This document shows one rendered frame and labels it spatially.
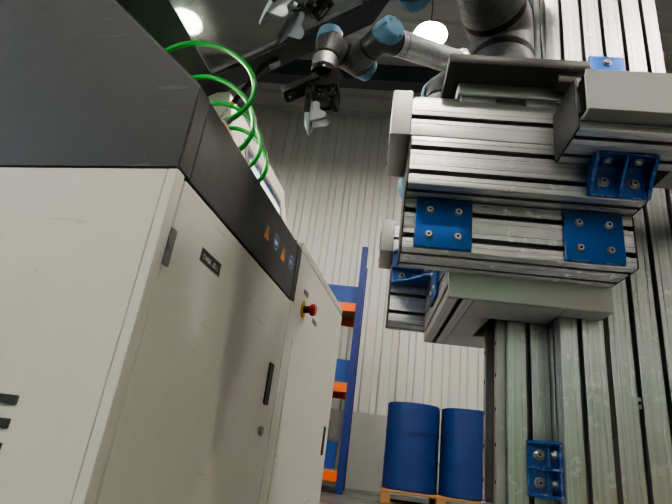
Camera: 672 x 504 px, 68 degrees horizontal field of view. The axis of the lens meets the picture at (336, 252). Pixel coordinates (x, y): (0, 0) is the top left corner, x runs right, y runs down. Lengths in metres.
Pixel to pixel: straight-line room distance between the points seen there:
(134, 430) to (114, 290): 0.20
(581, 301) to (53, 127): 0.94
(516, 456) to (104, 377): 0.67
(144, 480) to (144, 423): 0.08
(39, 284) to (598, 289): 0.88
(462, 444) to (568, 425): 4.80
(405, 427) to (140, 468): 4.95
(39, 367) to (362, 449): 6.78
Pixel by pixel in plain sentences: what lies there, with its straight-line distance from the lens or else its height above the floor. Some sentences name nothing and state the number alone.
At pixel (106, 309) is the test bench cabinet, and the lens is 0.77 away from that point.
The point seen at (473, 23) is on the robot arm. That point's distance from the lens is 1.01.
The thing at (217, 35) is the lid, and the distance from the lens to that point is 1.79.
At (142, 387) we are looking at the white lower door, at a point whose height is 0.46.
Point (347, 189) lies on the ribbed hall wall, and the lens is 8.61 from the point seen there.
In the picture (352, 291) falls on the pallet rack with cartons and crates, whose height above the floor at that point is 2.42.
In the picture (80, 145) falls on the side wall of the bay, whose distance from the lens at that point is 0.95.
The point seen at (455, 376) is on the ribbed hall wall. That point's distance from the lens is 7.65.
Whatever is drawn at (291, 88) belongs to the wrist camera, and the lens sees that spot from 1.45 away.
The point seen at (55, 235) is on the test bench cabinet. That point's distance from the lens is 0.88.
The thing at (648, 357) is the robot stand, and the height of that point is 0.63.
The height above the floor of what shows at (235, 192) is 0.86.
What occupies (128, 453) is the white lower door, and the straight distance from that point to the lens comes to 0.78.
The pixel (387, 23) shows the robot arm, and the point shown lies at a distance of 1.48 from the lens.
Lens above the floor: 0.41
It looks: 22 degrees up
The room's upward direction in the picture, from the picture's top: 8 degrees clockwise
